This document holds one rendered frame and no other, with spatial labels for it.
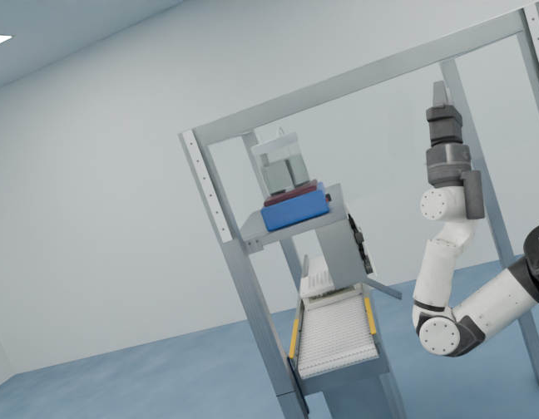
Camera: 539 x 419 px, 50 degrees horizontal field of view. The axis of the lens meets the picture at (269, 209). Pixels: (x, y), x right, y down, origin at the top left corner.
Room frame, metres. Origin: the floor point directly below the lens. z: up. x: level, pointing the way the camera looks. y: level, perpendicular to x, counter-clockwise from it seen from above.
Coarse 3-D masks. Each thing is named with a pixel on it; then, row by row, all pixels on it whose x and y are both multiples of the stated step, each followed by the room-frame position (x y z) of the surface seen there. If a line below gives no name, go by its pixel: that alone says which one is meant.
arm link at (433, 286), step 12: (432, 264) 1.14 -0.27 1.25; (444, 264) 1.13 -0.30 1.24; (420, 276) 1.16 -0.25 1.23; (432, 276) 1.14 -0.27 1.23; (444, 276) 1.13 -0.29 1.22; (420, 288) 1.15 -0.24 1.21; (432, 288) 1.13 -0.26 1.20; (444, 288) 1.13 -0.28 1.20; (420, 300) 1.14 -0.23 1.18; (432, 300) 1.13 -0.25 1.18; (444, 300) 1.13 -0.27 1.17; (420, 312) 1.13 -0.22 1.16; (432, 312) 1.13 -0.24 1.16; (444, 312) 1.14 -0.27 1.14; (420, 324) 1.12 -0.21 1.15
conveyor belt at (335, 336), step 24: (312, 264) 2.93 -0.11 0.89; (312, 312) 2.20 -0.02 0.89; (336, 312) 2.11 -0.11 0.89; (360, 312) 2.02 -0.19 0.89; (312, 336) 1.95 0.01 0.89; (336, 336) 1.88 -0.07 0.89; (360, 336) 1.81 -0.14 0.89; (312, 360) 1.75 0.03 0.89; (336, 360) 1.72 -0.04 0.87; (360, 360) 1.71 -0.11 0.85
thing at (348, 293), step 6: (348, 288) 2.25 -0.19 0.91; (354, 288) 2.22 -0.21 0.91; (360, 288) 2.21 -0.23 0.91; (330, 294) 2.26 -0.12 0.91; (336, 294) 2.23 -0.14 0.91; (342, 294) 2.22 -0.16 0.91; (348, 294) 2.21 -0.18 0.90; (354, 294) 2.21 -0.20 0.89; (312, 300) 2.27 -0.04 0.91; (318, 300) 2.24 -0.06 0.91; (324, 300) 2.23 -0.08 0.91; (330, 300) 2.22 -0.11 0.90; (336, 300) 2.22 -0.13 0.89; (306, 306) 2.24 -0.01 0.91; (312, 306) 2.23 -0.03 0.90; (318, 306) 2.23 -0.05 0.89
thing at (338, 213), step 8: (336, 208) 1.73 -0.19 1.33; (344, 208) 1.73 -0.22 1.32; (320, 216) 1.69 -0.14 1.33; (328, 216) 1.68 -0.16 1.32; (336, 216) 1.68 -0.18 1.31; (344, 216) 1.68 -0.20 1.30; (296, 224) 1.70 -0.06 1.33; (304, 224) 1.69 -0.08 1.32; (312, 224) 1.69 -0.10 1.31; (320, 224) 1.69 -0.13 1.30; (264, 232) 1.77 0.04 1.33; (272, 232) 1.71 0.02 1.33; (280, 232) 1.71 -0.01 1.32; (288, 232) 1.70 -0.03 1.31; (296, 232) 1.70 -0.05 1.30; (264, 240) 1.71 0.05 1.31; (272, 240) 1.71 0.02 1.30
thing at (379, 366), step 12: (372, 300) 2.30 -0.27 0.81; (300, 336) 2.02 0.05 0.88; (372, 360) 1.72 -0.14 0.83; (384, 360) 1.72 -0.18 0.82; (336, 372) 1.74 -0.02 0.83; (348, 372) 1.74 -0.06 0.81; (360, 372) 1.73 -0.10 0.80; (372, 372) 1.73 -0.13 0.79; (384, 372) 1.72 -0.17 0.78; (300, 384) 1.76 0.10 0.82; (312, 384) 1.76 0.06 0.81; (324, 384) 1.75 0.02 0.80; (336, 384) 1.75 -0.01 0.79
